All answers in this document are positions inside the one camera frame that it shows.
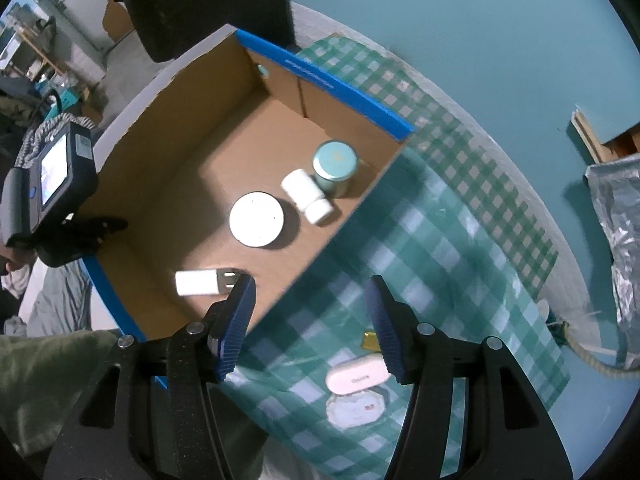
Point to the white octagonal case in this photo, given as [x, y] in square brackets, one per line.
[352, 410]

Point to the green tin can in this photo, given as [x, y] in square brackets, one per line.
[334, 165]

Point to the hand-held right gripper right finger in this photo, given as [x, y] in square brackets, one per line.
[387, 330]

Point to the person's green pants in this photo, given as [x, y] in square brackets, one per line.
[45, 375]

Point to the green checked tablecloth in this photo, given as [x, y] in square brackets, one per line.
[425, 240]

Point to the striped fabric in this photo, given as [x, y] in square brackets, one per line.
[42, 130]

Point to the brown cardboard box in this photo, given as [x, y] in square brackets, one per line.
[625, 145]

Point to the white plug charger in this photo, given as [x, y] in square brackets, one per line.
[197, 282]

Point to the white oval case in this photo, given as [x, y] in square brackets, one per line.
[355, 377]

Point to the grey cloth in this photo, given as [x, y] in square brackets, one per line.
[55, 300]

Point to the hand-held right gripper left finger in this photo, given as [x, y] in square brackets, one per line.
[235, 330]

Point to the white plastic bottle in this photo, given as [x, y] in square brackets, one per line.
[302, 190]

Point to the rainbow lighter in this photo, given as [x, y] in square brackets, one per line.
[371, 341]

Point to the round tin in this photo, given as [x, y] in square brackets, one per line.
[256, 219]

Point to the black cloth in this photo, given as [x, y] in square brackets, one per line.
[200, 5]

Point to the blue-rimmed cardboard box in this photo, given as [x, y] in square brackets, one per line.
[190, 190]

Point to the silver foil sheet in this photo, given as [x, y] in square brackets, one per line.
[622, 220]

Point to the teal plastic crate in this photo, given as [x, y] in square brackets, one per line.
[67, 100]

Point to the wooden shelf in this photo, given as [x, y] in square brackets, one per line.
[30, 42]

